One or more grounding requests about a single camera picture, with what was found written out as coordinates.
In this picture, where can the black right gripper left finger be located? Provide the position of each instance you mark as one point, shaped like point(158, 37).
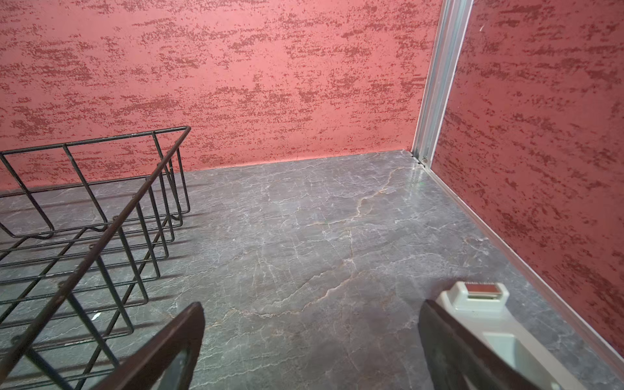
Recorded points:
point(167, 360)

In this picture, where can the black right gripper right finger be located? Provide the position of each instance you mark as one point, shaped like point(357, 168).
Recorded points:
point(456, 359)

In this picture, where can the aluminium corner post right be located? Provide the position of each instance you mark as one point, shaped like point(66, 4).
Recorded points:
point(450, 35)

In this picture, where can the black wire dish rack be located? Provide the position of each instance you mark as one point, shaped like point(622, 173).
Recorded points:
point(87, 229)

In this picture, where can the white plastic tool with red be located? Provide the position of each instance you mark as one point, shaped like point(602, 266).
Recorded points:
point(481, 309)

